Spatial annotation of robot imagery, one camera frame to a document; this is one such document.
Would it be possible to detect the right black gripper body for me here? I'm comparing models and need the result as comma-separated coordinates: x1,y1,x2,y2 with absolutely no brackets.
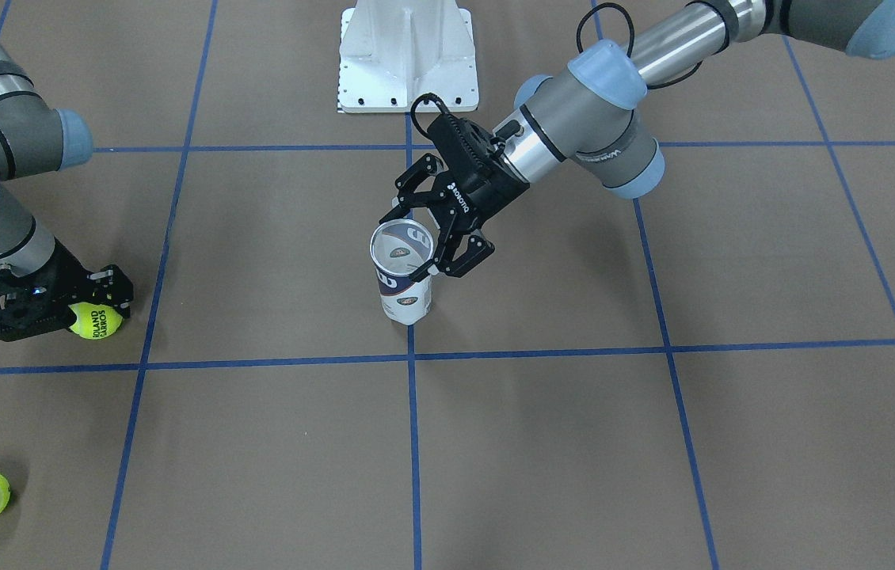
0,241,92,342

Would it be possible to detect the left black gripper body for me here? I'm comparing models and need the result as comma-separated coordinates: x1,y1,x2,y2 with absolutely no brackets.
425,113,528,235

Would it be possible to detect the clear tennis ball can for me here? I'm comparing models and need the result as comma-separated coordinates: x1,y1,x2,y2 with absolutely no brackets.
369,218,434,325

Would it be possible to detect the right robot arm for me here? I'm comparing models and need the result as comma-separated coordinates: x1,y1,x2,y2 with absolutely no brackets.
0,43,134,342

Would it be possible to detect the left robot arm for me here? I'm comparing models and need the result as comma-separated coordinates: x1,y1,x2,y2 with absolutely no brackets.
383,1,895,283

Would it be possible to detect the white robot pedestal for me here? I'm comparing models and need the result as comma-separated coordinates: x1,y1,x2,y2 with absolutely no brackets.
337,1,480,113

